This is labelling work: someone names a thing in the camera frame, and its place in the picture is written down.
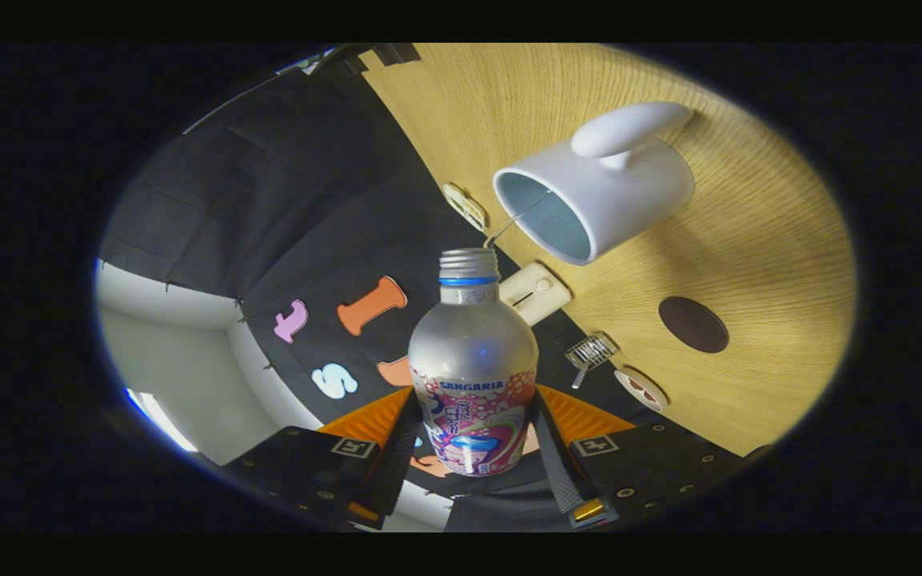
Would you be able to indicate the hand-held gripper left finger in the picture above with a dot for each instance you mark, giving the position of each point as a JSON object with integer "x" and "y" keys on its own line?
{"x": 309, "y": 472}

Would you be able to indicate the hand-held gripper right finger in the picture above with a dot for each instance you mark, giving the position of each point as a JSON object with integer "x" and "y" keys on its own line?
{"x": 653, "y": 468}

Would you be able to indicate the dark brown round coaster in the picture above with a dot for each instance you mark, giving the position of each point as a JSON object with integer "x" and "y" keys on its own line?
{"x": 694, "y": 325}

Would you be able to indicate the silver juice bottle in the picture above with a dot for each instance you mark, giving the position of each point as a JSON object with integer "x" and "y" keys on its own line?
{"x": 473, "y": 352}

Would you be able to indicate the white cup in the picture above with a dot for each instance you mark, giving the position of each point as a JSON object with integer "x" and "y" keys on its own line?
{"x": 637, "y": 192}

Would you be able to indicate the brown meat pieces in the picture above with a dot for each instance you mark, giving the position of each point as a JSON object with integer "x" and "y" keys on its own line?
{"x": 643, "y": 392}

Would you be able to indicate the white round plate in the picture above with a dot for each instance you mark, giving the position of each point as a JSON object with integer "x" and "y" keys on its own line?
{"x": 625, "y": 376}

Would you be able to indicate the long ceiling light panel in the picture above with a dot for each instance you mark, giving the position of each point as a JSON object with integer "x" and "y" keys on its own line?
{"x": 161, "y": 420}

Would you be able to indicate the white toaster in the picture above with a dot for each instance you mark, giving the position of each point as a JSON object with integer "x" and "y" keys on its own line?
{"x": 537, "y": 292}

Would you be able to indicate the wooden table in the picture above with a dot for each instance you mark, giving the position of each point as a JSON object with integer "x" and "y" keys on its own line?
{"x": 765, "y": 240}

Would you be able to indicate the black backdrop cloth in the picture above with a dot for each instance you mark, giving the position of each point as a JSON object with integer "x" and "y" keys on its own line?
{"x": 285, "y": 192}

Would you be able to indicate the white divided dish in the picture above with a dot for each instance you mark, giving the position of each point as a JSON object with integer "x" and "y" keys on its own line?
{"x": 463, "y": 206}

